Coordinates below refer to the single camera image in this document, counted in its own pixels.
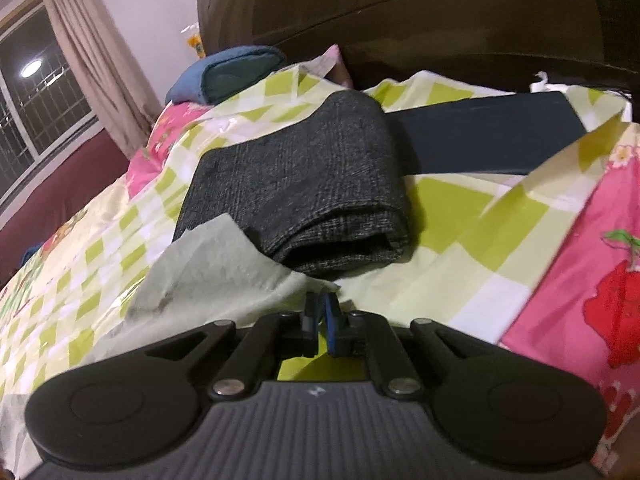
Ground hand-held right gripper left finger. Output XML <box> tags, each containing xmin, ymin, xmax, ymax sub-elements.
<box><xmin>145</xmin><ymin>292</ymin><xmax>321</xmax><ymax>401</ymax></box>

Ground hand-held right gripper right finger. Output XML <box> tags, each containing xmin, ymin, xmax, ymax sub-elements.
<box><xmin>322</xmin><ymin>292</ymin><xmax>489</xmax><ymax>401</ymax></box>

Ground maroon window seat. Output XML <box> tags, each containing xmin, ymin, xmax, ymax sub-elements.
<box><xmin>0</xmin><ymin>127</ymin><xmax>131</xmax><ymax>291</ymax></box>

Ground beige curtain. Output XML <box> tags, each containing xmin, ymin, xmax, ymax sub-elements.
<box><xmin>40</xmin><ymin>0</ymin><xmax>156</xmax><ymax>159</ymax></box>

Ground large blue pillow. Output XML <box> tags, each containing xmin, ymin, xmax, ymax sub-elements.
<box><xmin>165</xmin><ymin>45</ymin><xmax>286</xmax><ymax>106</ymax></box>

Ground green checked plastic sheet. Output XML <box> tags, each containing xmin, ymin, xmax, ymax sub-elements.
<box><xmin>0</xmin><ymin>62</ymin><xmax>634</xmax><ymax>411</ymax></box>

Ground dark brown headboard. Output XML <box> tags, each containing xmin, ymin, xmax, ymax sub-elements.
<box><xmin>196</xmin><ymin>0</ymin><xmax>640</xmax><ymax>99</ymax></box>

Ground dark grey folded pants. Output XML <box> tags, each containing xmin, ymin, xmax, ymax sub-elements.
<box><xmin>172</xmin><ymin>91</ymin><xmax>412</xmax><ymax>281</ymax></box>

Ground navy folded cloth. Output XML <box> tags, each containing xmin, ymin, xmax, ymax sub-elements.
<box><xmin>387</xmin><ymin>91</ymin><xmax>589</xmax><ymax>179</ymax></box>

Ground grey-green pants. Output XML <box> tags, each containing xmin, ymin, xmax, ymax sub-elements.
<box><xmin>0</xmin><ymin>213</ymin><xmax>342</xmax><ymax>461</ymax></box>

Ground barred window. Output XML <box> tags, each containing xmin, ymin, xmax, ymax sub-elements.
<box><xmin>0</xmin><ymin>0</ymin><xmax>99</xmax><ymax>211</ymax></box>

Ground yellow plastic bag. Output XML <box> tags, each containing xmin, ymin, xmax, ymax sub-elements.
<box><xmin>182</xmin><ymin>27</ymin><xmax>207</xmax><ymax>59</ymax></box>

